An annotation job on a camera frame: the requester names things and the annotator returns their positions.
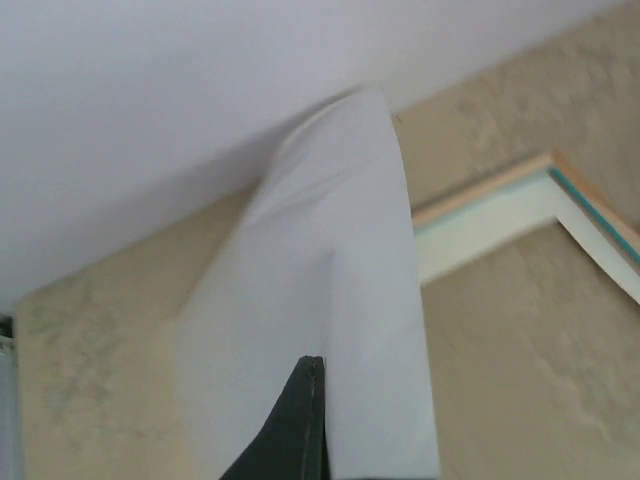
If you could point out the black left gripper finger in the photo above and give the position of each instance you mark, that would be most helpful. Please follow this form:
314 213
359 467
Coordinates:
291 445

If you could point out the sunflower photo print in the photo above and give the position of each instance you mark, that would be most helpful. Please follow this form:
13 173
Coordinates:
321 263

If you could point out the white mat board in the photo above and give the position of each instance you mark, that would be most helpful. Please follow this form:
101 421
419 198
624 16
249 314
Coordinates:
495 219

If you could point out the teal wooden picture frame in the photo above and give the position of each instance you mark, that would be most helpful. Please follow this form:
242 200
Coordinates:
551 163

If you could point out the left aluminium corner post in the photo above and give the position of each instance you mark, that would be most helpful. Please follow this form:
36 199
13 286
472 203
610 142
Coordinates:
12 463

